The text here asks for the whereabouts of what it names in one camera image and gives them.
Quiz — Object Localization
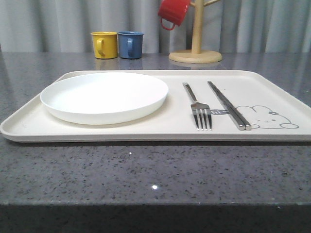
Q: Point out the wooden mug tree stand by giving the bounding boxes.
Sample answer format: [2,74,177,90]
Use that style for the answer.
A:
[169,0,222,64]

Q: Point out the silver metal fork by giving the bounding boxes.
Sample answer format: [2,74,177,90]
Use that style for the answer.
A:
[183,82,212,130]

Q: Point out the blue mug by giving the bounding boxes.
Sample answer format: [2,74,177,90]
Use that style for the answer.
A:
[118,31,144,59]

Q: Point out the silver metal chopstick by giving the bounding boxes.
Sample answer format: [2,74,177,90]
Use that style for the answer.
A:
[224,96,252,131]
[207,81,246,131]

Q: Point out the white round plate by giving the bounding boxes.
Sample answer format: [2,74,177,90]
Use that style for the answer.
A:
[40,72,169,125]

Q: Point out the cream rabbit serving tray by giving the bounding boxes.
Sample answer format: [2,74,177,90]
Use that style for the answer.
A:
[0,70,311,142]

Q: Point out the red mug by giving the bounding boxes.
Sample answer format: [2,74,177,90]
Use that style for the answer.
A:
[157,0,191,31]

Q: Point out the yellow mug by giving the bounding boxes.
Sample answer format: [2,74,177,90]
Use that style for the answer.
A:
[91,32,118,59]

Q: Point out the grey curtain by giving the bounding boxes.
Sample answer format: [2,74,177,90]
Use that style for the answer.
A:
[0,0,311,53]

